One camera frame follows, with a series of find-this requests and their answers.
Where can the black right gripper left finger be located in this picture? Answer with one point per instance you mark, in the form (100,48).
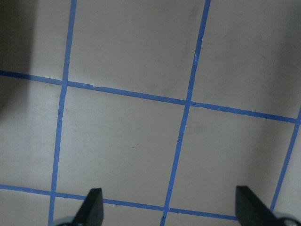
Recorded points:
(91,212)

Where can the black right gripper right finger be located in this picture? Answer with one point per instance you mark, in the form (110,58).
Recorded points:
(251,211)

